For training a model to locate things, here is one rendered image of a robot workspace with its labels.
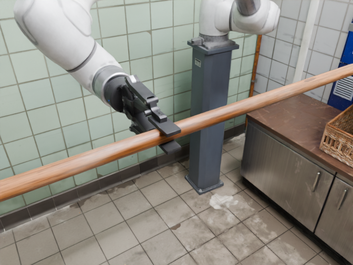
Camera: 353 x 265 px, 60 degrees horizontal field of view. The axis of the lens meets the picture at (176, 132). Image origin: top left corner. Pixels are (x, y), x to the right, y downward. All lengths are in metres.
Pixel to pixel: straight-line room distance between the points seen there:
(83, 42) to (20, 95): 1.06
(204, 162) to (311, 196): 0.66
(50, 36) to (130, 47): 1.17
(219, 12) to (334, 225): 1.21
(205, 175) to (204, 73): 0.72
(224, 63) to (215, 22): 0.23
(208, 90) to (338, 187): 0.81
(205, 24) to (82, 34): 0.99
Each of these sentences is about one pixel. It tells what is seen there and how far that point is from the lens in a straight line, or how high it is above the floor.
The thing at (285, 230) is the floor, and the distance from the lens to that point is 2.05.
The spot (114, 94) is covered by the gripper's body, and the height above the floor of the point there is 1.21.
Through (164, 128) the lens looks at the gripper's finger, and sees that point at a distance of 0.54.
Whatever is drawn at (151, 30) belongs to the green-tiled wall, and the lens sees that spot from 1.90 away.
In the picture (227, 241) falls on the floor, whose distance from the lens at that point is 1.92.
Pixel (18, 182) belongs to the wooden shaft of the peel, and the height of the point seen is 1.20.
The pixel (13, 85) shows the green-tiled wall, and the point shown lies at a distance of 1.74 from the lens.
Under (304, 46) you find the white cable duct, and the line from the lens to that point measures 2.23.
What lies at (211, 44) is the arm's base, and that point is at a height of 1.02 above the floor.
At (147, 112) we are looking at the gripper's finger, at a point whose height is 1.22.
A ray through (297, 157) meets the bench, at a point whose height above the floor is 0.50.
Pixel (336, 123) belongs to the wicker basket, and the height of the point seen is 0.70.
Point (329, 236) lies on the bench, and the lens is 1.88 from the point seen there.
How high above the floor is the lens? 1.50
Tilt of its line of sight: 33 degrees down
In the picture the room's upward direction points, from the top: straight up
